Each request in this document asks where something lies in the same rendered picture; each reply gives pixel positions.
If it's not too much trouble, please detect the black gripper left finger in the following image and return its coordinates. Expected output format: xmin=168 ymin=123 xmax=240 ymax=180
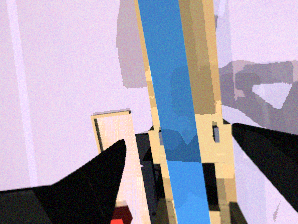
xmin=0 ymin=139 xmax=127 ymax=224

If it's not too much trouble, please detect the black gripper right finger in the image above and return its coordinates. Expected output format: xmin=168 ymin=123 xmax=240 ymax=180
xmin=231 ymin=123 xmax=298 ymax=213

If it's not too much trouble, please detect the red block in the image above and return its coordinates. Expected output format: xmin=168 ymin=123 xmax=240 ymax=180
xmin=111 ymin=205 xmax=133 ymax=224

